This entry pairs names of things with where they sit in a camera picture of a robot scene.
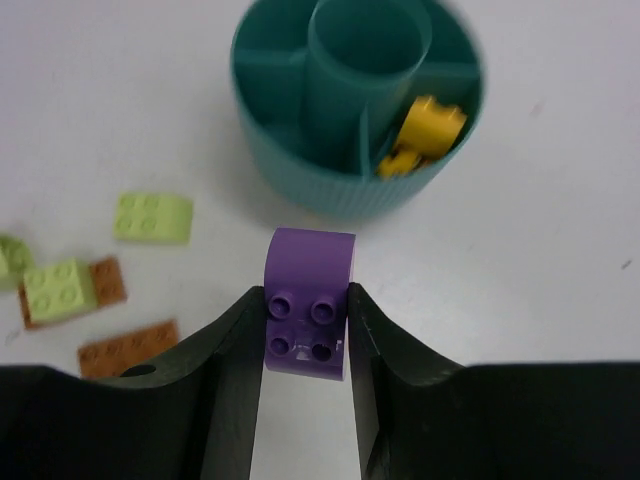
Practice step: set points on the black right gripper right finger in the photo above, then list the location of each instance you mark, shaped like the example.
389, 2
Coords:
420, 415

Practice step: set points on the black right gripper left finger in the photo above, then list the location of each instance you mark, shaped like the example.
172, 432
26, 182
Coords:
188, 413

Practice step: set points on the purple curved lego brick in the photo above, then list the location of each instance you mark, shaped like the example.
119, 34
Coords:
306, 279

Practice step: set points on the brown flat lego plate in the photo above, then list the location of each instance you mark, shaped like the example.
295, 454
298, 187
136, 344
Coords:
113, 356

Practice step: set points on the brown lego plate under green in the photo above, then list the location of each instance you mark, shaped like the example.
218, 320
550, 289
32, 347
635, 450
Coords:
107, 280

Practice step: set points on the light green lego on brown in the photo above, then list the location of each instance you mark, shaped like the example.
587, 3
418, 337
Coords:
59, 291

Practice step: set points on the light green curved lego brick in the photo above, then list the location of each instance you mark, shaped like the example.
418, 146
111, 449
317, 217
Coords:
152, 217

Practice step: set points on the light green tipped lego brick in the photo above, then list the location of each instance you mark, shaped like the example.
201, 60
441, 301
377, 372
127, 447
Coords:
16, 258

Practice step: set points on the yellow lego in container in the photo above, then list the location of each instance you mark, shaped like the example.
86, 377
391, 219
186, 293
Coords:
427, 134

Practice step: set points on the teal round divided container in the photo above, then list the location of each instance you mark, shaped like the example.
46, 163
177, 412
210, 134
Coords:
323, 87

